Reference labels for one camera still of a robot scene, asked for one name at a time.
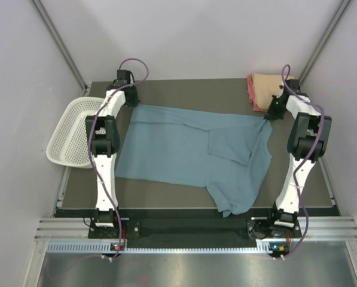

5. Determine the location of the blue t shirt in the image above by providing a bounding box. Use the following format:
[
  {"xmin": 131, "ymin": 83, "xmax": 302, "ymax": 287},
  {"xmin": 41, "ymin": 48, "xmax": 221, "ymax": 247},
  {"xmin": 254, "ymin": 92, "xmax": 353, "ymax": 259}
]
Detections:
[{"xmin": 115, "ymin": 105, "xmax": 272, "ymax": 217}]

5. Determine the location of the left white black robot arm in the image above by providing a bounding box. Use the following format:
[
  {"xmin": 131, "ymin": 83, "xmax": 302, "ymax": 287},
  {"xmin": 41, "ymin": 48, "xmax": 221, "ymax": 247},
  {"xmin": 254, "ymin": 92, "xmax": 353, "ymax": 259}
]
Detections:
[{"xmin": 85, "ymin": 69, "xmax": 139, "ymax": 239}]

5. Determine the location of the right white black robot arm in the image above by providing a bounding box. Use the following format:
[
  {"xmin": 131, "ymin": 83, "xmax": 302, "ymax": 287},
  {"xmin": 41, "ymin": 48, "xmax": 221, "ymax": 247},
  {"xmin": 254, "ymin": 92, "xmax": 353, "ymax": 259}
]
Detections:
[{"xmin": 248, "ymin": 79, "xmax": 332, "ymax": 240}]

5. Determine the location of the folded peach t shirt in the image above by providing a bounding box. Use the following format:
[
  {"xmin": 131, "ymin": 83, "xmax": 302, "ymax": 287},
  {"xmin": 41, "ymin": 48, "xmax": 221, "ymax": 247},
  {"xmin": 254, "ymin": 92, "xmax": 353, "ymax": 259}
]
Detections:
[{"xmin": 251, "ymin": 73, "xmax": 283, "ymax": 111}]

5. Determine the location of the folded pink t shirt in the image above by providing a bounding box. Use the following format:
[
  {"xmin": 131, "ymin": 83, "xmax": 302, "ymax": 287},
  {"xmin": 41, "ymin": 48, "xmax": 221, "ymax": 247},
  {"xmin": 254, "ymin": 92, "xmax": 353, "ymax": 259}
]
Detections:
[{"xmin": 247, "ymin": 74, "xmax": 271, "ymax": 112}]

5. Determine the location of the white perforated plastic basket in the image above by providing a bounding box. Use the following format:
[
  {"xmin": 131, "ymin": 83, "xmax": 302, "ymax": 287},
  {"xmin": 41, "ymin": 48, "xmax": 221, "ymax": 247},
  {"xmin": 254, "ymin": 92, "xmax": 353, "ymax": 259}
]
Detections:
[{"xmin": 46, "ymin": 97, "xmax": 103, "ymax": 169}]

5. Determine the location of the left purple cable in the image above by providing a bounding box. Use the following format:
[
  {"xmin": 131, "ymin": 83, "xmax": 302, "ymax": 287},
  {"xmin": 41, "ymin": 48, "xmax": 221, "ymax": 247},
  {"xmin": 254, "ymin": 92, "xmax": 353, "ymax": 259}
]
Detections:
[{"xmin": 88, "ymin": 58, "xmax": 150, "ymax": 260}]

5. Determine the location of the purple cable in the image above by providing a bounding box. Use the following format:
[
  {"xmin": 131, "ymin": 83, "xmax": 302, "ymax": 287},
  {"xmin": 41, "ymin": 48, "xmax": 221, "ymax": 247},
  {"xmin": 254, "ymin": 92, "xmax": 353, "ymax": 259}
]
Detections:
[
  {"xmin": 88, "ymin": 58, "xmax": 150, "ymax": 260},
  {"xmin": 281, "ymin": 64, "xmax": 326, "ymax": 260}
]

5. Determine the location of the left aluminium corner post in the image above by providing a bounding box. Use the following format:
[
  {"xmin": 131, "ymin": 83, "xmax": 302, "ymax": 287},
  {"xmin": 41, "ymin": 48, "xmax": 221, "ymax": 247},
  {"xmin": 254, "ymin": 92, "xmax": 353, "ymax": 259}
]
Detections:
[{"xmin": 29, "ymin": 0, "xmax": 88, "ymax": 91}]

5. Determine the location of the aluminium corner post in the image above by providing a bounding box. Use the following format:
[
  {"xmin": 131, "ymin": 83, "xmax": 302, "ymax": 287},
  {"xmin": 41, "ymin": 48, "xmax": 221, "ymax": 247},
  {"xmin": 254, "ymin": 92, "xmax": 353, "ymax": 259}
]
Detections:
[
  {"xmin": 300, "ymin": 0, "xmax": 353, "ymax": 85},
  {"xmin": 29, "ymin": 0, "xmax": 88, "ymax": 91}
]

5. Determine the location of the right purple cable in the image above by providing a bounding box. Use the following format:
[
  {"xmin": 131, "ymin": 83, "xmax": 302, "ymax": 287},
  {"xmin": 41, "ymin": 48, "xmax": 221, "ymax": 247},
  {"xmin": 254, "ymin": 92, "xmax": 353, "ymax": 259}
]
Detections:
[{"xmin": 281, "ymin": 64, "xmax": 326, "ymax": 260}]

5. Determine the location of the right aluminium corner post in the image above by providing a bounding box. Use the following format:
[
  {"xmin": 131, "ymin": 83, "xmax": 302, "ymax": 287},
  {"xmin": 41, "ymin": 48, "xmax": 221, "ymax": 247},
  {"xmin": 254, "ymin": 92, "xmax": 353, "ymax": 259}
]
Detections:
[{"xmin": 300, "ymin": 0, "xmax": 353, "ymax": 85}]

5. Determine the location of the slotted grey cable duct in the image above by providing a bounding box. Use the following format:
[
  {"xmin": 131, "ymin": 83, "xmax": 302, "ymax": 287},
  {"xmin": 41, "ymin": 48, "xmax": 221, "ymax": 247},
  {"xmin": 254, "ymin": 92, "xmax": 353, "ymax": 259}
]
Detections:
[{"xmin": 46, "ymin": 241, "xmax": 285, "ymax": 255}]

